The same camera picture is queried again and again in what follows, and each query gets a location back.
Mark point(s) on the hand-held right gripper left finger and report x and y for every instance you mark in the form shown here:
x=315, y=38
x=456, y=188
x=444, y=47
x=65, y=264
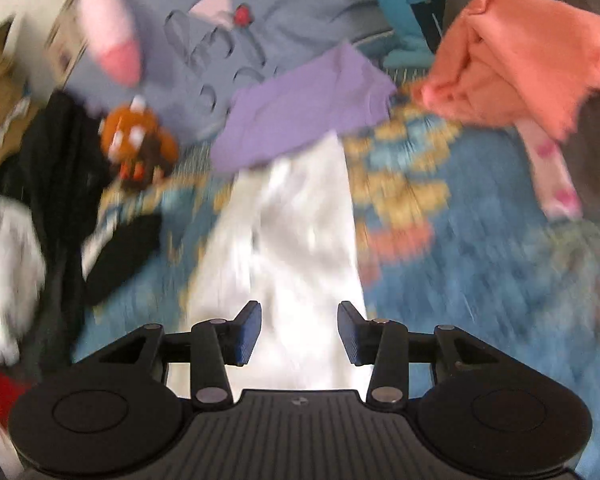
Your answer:
x=247, y=334

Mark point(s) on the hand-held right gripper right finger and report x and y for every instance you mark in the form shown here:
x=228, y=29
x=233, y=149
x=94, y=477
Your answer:
x=352, y=334

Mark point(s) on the dark clothes pile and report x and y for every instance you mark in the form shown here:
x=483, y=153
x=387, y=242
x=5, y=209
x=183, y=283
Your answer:
x=55, y=170

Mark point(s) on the blue quilt with gold print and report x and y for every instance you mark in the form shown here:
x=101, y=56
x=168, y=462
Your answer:
x=480, y=270

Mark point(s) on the black folded garment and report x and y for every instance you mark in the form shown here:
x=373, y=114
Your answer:
x=122, y=255

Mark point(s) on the red panda plush toy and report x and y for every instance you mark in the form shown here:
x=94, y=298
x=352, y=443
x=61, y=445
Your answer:
x=135, y=145

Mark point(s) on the purple folded garment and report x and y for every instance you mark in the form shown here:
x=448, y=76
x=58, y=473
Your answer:
x=310, y=105

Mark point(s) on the red cloth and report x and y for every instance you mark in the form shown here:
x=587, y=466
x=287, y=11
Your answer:
x=7, y=392

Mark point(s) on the white and black garment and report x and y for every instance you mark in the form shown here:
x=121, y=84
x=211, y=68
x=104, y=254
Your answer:
x=7, y=270

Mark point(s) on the grey-blue pillow with script print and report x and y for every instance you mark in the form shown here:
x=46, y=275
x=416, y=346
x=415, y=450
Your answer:
x=290, y=25

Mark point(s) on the coral orange garment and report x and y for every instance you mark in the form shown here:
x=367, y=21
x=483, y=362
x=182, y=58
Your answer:
x=525, y=55

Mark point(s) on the blue cartoon cushion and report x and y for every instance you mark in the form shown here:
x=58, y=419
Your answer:
x=410, y=5

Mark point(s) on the pink plush toy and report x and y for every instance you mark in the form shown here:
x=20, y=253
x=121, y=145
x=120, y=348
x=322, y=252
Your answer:
x=112, y=20

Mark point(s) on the framed picture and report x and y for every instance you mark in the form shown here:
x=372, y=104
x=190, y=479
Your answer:
x=67, y=35

